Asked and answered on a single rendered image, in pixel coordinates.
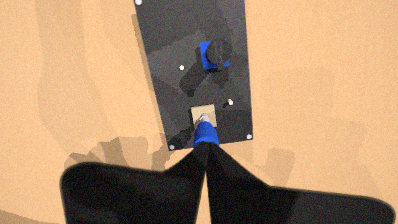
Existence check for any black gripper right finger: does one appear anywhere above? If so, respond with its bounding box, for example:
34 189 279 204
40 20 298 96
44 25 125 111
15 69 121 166
206 142 396 224

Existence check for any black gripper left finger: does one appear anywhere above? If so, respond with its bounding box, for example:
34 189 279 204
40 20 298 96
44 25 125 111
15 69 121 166
59 141 210 224

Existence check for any dark grey circuit board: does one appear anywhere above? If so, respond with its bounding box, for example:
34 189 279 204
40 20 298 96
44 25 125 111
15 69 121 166
133 0 254 151

